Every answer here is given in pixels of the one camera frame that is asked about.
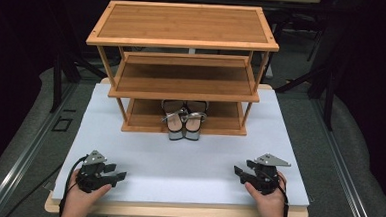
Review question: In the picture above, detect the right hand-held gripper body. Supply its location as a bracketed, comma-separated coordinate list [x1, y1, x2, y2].
[252, 153, 293, 197]

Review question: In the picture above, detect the light wooden table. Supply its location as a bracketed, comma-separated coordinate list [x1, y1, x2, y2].
[43, 73, 316, 217]

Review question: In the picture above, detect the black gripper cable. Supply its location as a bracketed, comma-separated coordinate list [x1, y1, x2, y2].
[3, 151, 89, 217]
[274, 172, 306, 217]

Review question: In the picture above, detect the metal floor rail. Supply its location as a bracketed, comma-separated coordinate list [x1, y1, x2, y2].
[303, 98, 386, 217]
[0, 77, 80, 217]

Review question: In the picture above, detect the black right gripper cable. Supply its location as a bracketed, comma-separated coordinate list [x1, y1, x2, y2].
[274, 172, 306, 217]

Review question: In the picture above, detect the silver strap sandal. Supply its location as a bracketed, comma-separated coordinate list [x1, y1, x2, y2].
[158, 99, 187, 142]
[181, 100, 209, 142]

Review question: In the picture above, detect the black metal stand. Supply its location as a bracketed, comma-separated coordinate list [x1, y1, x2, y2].
[273, 57, 339, 132]
[49, 52, 109, 117]

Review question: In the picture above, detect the wooden three-tier shoe rack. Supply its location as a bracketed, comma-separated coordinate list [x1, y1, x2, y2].
[81, 0, 282, 141]

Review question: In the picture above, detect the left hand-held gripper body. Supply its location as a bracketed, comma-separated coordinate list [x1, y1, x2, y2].
[74, 148, 115, 195]

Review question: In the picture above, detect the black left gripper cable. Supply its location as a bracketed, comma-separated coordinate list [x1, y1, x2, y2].
[3, 151, 89, 217]

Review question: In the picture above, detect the person's right hand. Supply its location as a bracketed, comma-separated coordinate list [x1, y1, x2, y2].
[242, 169, 289, 217]

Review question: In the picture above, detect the person's left hand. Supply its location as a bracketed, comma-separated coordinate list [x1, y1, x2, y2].
[61, 168, 114, 217]

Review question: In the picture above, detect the white table mat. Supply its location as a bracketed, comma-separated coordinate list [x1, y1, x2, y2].
[51, 77, 316, 214]

